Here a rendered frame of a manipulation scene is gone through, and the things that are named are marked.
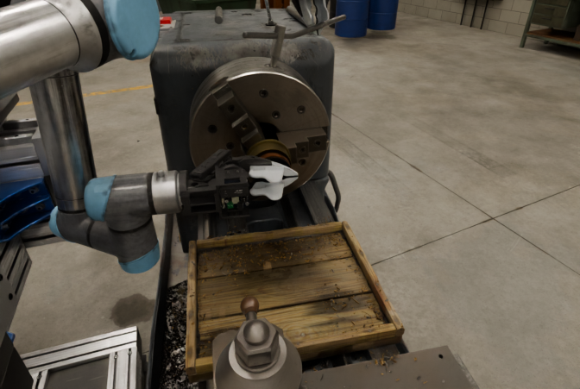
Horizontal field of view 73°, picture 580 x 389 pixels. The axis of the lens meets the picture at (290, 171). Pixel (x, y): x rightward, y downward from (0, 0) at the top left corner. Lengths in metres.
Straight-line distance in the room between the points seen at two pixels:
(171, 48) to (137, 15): 0.38
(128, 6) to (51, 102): 0.23
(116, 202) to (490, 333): 1.69
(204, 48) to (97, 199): 0.45
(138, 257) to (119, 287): 1.40
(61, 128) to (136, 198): 0.17
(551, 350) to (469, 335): 0.32
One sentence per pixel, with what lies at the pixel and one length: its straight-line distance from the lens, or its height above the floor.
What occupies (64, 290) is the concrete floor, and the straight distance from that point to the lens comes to 2.27.
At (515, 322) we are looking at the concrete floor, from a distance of 2.12.
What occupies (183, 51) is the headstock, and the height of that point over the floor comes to 1.24.
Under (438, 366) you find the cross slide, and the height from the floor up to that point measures 0.97.
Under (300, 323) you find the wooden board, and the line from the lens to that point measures 0.73.
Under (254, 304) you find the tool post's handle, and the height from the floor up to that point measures 1.14.
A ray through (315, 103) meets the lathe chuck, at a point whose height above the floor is 1.16.
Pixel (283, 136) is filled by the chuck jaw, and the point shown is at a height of 1.10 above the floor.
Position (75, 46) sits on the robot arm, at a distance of 0.57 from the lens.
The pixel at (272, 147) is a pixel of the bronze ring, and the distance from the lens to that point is 0.75.
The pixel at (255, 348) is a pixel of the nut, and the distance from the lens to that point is 0.35.
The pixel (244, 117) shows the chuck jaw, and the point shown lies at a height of 1.16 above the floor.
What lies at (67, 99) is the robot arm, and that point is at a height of 1.24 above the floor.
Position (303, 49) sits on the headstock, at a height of 1.24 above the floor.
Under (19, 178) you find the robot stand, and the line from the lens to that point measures 1.00.
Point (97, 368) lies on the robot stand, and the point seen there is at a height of 0.21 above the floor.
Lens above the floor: 1.46
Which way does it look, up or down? 31 degrees down
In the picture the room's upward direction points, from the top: straight up
